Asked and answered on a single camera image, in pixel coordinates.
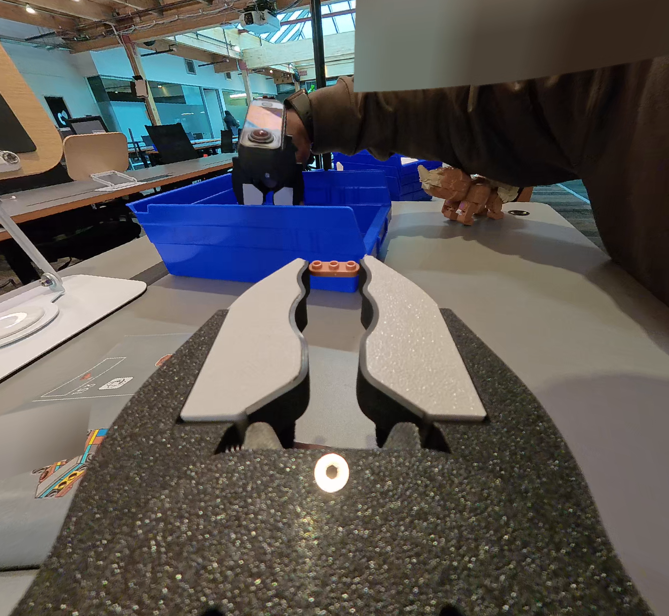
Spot brown toy brick dinosaur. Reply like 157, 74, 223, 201
418, 164, 505, 226

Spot black pole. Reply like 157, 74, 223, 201
306, 0, 327, 170

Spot clear plastic tray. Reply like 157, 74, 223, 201
91, 170, 138, 193

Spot black office chair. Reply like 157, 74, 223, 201
145, 124, 199, 162

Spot ceiling projector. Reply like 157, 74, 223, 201
239, 0, 281, 33

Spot brown three-stud toy brick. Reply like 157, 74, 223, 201
308, 260, 361, 278

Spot stack of blue bins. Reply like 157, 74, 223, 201
332, 152, 445, 201

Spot person's torso in brown top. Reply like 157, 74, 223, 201
575, 60, 669, 309

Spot long wooden table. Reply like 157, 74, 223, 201
0, 154, 233, 225

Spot grey desk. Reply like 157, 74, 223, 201
0, 201, 669, 616

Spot person's right hand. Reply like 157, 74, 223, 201
285, 120, 314, 164

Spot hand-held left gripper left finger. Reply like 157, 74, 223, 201
179, 258, 311, 444

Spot wooden chair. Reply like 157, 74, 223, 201
63, 133, 129, 180

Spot blue plastic bin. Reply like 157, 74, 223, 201
127, 169, 393, 294

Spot open grey instruction booklet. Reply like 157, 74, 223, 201
0, 331, 194, 570

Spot person's right forearm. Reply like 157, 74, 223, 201
306, 60, 669, 194

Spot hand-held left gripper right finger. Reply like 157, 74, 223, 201
357, 255, 488, 447

